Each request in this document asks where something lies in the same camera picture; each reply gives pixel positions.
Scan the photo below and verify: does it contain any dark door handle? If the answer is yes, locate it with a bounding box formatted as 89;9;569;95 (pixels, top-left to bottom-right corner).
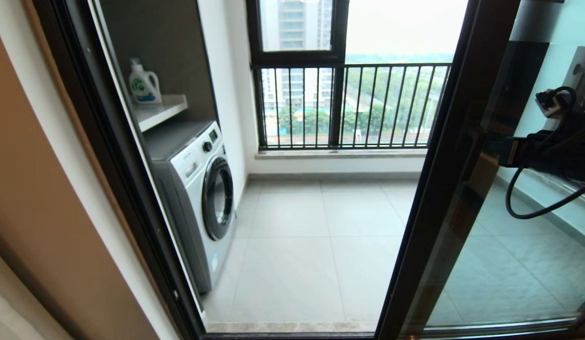
464;125;500;185

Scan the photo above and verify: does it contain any dark framed sliding glass door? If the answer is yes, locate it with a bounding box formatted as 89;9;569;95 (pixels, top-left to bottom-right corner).
375;0;585;340

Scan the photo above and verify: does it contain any frosted white glass sticker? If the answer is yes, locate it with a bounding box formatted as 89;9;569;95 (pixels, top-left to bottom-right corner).
510;0;565;43

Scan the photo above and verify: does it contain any black metal balcony railing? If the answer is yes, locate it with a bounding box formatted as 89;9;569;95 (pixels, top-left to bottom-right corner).
251;62;453;151

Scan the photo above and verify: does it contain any grey stone window sill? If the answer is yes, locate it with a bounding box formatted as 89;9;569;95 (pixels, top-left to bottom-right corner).
255;148;428;161

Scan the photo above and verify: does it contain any white front-load washing machine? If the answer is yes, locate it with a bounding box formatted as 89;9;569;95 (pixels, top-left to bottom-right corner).
142;120;237;294

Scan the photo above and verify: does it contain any white stone shelf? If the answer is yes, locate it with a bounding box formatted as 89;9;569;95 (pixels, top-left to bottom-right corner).
133;95;188;133

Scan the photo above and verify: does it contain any white detergent bottle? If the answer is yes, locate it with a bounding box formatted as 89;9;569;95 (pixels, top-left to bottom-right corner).
128;58;163;104

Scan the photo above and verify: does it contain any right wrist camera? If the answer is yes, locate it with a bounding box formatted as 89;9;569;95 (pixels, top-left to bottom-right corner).
535;87;570;119

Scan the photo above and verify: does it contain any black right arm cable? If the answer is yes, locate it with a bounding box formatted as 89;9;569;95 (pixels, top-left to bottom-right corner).
505;86;585;221

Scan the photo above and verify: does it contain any dark window frame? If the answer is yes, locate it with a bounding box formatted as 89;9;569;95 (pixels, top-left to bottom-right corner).
245;0;349;150

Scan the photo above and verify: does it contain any dark outer door frame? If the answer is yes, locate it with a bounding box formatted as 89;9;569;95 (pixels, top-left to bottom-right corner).
32;0;585;340

